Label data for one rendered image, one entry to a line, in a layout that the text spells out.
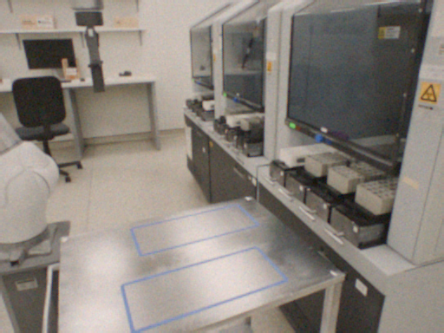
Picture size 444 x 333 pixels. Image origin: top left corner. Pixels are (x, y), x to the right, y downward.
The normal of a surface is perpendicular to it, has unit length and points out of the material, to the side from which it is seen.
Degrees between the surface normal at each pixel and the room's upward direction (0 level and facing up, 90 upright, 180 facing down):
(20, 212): 87
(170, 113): 90
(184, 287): 0
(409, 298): 90
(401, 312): 90
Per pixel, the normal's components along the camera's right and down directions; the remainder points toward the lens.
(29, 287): 0.31, 0.35
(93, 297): -0.02, -0.93
